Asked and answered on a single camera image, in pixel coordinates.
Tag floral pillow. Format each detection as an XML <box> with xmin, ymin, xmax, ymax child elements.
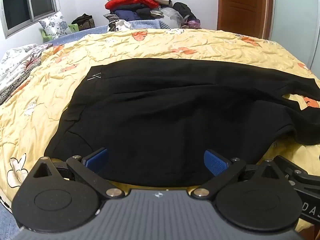
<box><xmin>38</xmin><ymin>11</ymin><xmax>72</xmax><ymax>39</ymax></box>

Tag window with metal frame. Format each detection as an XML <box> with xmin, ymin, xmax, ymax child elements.
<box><xmin>0</xmin><ymin>0</ymin><xmax>57</xmax><ymax>39</ymax></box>

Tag white striped printed blanket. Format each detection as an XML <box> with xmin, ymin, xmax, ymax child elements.
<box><xmin>0</xmin><ymin>43</ymin><xmax>53</xmax><ymax>105</ymax></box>

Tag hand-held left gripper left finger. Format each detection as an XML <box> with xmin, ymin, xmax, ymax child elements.
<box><xmin>30</xmin><ymin>148</ymin><xmax>126</xmax><ymax>200</ymax></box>

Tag black pants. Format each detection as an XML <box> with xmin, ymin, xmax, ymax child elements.
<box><xmin>44</xmin><ymin>58</ymin><xmax>320</xmax><ymax>188</ymax></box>

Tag pile of folded clothes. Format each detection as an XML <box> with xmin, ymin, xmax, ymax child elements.
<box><xmin>103</xmin><ymin>0</ymin><xmax>173</xmax><ymax>22</ymax></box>

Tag blue bed sheet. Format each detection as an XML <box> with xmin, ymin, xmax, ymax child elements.
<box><xmin>43</xmin><ymin>19</ymin><xmax>171</xmax><ymax>43</ymax></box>

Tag brown wooden door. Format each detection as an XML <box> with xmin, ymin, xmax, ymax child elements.
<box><xmin>216</xmin><ymin>0</ymin><xmax>275</xmax><ymax>40</ymax></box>

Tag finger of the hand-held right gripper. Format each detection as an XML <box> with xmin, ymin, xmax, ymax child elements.
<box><xmin>273</xmin><ymin>155</ymin><xmax>320</xmax><ymax>186</ymax></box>

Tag dark olive bag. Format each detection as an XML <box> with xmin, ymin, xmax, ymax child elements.
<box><xmin>71</xmin><ymin>13</ymin><xmax>96</xmax><ymax>31</ymax></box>

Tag white and black patterned cloth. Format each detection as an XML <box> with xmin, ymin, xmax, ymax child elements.
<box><xmin>107</xmin><ymin>19</ymin><xmax>132</xmax><ymax>32</ymax></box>

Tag red knit sweater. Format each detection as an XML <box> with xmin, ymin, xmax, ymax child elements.
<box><xmin>105</xmin><ymin>0</ymin><xmax>159</xmax><ymax>11</ymax></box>

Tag green plastic stool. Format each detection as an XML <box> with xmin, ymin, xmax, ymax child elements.
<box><xmin>41</xmin><ymin>23</ymin><xmax>81</xmax><ymax>42</ymax></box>

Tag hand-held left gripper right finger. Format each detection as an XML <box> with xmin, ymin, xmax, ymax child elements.
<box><xmin>193</xmin><ymin>150</ymin><xmax>288</xmax><ymax>200</ymax></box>

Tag black jacket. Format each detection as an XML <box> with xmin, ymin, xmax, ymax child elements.
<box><xmin>172</xmin><ymin>2</ymin><xmax>201</xmax><ymax>28</ymax></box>

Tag yellow printed quilt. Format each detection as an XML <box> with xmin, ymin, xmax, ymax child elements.
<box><xmin>0</xmin><ymin>28</ymin><xmax>320</xmax><ymax>233</ymax></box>

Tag frosted glass wardrobe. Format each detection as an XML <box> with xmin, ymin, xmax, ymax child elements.
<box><xmin>269</xmin><ymin>0</ymin><xmax>320</xmax><ymax>70</ymax></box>

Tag clear plastic bag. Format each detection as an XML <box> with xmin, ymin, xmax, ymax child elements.
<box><xmin>159</xmin><ymin>7</ymin><xmax>184</xmax><ymax>28</ymax></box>

